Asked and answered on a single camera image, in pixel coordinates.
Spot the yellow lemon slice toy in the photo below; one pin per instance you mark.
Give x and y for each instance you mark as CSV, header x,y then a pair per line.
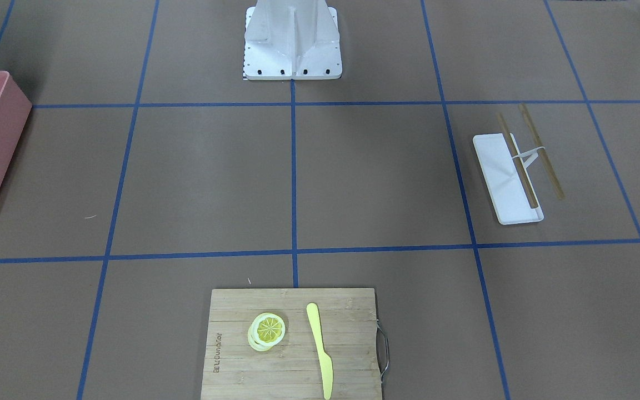
x,y
266,331

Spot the bamboo cutting board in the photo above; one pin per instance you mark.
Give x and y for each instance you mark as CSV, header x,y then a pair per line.
x,y
290,370

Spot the white towel rack tray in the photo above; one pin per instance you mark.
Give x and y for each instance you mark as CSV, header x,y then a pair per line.
x,y
504,169

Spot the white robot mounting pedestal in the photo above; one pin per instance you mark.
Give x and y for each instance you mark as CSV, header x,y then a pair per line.
x,y
291,40

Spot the yellow plastic knife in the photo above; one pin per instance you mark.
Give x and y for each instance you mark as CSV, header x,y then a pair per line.
x,y
324,360

